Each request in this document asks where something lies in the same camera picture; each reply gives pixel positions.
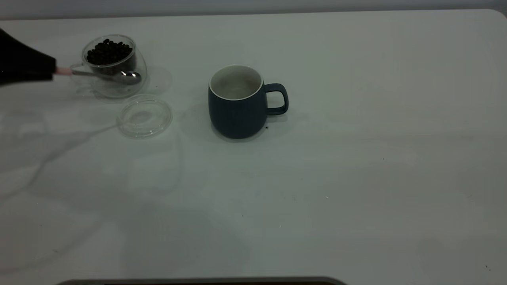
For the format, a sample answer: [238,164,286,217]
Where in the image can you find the pile of coffee beans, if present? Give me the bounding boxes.
[86,38,137,76]

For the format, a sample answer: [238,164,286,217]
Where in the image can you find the metal spoon with pink handle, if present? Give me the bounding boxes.
[55,67,142,85]

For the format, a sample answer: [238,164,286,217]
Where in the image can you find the clear double-wall glass cup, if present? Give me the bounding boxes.
[69,34,148,99]

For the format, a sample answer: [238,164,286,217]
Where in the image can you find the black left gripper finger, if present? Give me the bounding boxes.
[0,28,57,86]

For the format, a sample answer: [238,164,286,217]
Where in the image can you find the clear round glass lid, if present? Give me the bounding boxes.
[116,95,173,139]

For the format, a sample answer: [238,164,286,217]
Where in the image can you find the dark blue-grey ceramic mug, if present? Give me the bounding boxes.
[208,65,289,139]

